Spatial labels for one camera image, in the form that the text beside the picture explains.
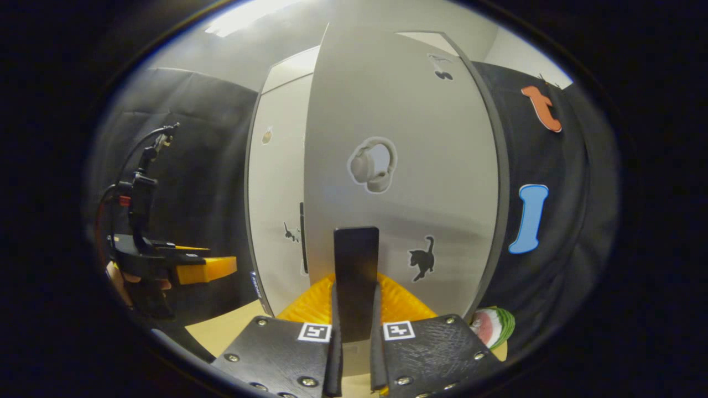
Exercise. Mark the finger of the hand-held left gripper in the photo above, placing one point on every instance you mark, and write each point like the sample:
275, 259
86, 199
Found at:
213, 268
185, 253

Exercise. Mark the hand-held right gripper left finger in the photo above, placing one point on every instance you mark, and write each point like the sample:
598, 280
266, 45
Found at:
333, 365

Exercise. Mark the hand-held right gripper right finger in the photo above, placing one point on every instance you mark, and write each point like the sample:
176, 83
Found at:
378, 365

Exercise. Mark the grey cabinet door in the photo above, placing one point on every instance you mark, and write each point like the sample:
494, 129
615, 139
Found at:
431, 182
276, 177

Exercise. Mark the grey double-door shoe cabinet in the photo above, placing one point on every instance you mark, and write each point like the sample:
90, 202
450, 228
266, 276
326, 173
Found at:
503, 182

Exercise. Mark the grey cabinet drawer front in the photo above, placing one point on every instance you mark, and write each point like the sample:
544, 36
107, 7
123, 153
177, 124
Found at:
290, 66

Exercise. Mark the watermelon slice toy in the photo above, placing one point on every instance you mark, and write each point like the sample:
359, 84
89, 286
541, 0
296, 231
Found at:
492, 326

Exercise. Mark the black binder clip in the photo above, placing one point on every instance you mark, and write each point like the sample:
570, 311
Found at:
546, 80

